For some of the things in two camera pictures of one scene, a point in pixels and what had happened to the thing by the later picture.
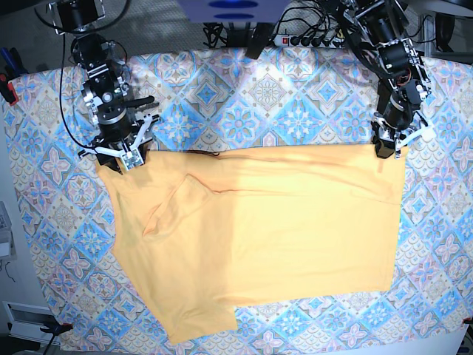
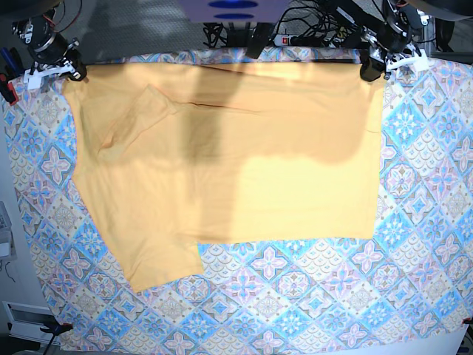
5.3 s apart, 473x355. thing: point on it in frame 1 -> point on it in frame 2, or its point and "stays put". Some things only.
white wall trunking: x=26 y=322 stays put
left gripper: x=124 y=154 -> x=72 y=66
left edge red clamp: x=13 y=67 stays put
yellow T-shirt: x=201 y=230 -> x=172 y=154
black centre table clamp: x=259 y=39 stays put
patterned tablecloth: x=226 y=100 stays put
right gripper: x=388 y=140 -> x=380 y=60
